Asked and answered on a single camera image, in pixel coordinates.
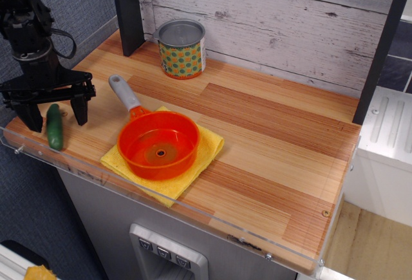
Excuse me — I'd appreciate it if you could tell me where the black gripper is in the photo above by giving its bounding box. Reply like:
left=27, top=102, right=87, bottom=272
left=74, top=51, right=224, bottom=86
left=1, top=50, right=96, bottom=133

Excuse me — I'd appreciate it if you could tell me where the green toy cucumber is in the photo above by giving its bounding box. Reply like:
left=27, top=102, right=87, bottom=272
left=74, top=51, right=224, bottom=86
left=46, top=104, right=64, bottom=151

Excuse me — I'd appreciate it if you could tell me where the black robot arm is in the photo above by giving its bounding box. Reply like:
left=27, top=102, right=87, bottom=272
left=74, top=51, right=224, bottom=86
left=1, top=0, right=96, bottom=132

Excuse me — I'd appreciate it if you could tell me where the clear acrylic front guard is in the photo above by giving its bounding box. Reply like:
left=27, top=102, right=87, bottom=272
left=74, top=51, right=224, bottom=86
left=1, top=129, right=343, bottom=279

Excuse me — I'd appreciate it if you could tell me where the grey toy fridge cabinet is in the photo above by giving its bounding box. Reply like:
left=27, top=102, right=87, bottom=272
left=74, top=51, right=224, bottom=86
left=59, top=169, right=297, bottom=279

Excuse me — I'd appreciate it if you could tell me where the yellow folded cloth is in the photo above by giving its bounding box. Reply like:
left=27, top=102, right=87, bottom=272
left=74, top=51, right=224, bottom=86
left=100, top=106, right=224, bottom=207

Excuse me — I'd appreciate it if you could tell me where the patterned tin can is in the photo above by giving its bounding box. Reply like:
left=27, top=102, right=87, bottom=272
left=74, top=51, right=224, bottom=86
left=153, top=19, right=207, bottom=80

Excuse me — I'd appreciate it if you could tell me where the yellow object at corner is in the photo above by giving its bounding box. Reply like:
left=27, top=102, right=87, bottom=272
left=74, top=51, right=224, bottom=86
left=23, top=265, right=57, bottom=280

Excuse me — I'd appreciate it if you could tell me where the silver dispenser button panel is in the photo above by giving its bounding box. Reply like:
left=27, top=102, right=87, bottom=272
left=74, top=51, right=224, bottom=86
left=129, top=223, right=209, bottom=279

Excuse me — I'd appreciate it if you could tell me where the white toy sink unit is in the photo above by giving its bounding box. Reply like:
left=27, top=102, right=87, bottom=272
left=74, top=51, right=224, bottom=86
left=343, top=87, right=411, bottom=225

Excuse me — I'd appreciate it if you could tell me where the orange pan with grey handle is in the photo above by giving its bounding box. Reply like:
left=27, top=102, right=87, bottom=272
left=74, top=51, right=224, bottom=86
left=108, top=75, right=200, bottom=180

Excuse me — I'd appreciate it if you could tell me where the black left upright post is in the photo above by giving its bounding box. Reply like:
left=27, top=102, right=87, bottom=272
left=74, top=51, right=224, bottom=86
left=115, top=0, right=145, bottom=57

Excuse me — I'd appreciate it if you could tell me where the black upright post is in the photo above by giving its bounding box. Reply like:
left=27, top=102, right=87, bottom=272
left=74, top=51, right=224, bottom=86
left=352, top=0, right=407, bottom=125
left=115, top=0, right=145, bottom=57

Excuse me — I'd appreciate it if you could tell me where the black right upright post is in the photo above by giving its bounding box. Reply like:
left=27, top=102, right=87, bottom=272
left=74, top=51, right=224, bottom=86
left=352, top=0, right=407, bottom=125

